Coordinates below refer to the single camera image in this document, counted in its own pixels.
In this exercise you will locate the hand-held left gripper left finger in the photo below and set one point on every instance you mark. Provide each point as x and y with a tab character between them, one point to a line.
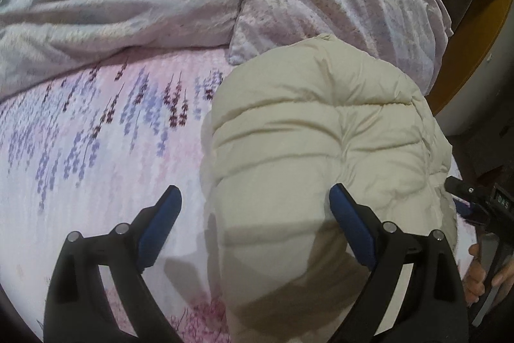
160	224

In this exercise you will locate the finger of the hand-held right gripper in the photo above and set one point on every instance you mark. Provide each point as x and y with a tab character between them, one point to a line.
468	212
459	186

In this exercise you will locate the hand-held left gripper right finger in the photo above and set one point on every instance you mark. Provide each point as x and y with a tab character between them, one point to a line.
353	226

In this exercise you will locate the beige quilted down jacket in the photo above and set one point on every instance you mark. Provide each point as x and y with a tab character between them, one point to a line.
321	150

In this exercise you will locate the person's right hand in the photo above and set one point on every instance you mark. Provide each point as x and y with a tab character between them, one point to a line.
476	274

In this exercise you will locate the pink floral bed sheet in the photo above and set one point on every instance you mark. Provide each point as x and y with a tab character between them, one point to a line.
88	174

